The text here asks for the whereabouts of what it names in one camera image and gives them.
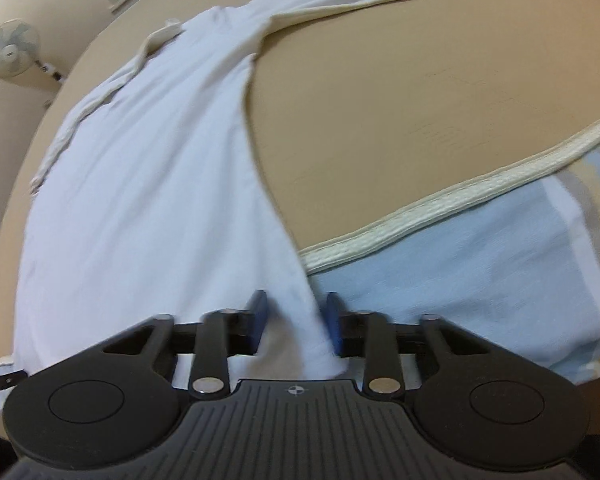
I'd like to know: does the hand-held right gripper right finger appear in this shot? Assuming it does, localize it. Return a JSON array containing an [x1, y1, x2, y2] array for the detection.
[[324, 291, 487, 401]]

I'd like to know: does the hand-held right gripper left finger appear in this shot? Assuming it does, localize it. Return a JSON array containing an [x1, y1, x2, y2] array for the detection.
[[102, 289, 270, 401]]

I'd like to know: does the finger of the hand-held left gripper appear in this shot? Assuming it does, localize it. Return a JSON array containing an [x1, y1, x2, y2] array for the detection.
[[0, 369, 30, 395]]

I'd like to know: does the white towel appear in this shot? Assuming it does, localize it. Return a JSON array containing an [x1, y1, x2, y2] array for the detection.
[[0, 0, 566, 411]]

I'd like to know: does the light blue striped bed sheet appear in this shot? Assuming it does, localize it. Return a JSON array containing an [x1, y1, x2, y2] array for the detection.
[[305, 135, 600, 392]]

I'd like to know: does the beige mat with cream trim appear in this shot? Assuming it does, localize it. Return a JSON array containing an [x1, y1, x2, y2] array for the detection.
[[0, 0, 600, 361]]

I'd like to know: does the white wall fan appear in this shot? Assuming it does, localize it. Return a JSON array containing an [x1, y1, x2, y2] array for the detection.
[[0, 18, 64, 84]]

